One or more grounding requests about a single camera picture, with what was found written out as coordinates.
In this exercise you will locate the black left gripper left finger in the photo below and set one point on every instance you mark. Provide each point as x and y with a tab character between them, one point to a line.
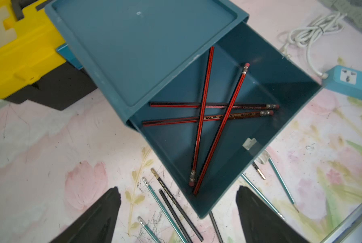
97	223

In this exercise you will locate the white power plug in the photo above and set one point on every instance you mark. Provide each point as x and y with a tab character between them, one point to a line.
284	51

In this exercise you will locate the black pencil left cluster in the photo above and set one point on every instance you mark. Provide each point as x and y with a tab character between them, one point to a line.
176	203

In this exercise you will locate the teal power strip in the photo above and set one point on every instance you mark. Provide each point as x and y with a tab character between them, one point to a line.
343	80

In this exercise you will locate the teal drawer cabinet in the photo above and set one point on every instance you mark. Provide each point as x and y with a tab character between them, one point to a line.
133	49

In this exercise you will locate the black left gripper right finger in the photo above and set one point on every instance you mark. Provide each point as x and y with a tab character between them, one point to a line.
260	224

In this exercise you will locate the yellow black toolbox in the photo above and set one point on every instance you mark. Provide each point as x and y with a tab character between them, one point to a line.
36	63

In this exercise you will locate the red black pencil long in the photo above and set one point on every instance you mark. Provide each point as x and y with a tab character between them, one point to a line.
185	120

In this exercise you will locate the black pencil cluster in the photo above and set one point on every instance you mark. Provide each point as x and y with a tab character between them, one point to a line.
176	203
172	211

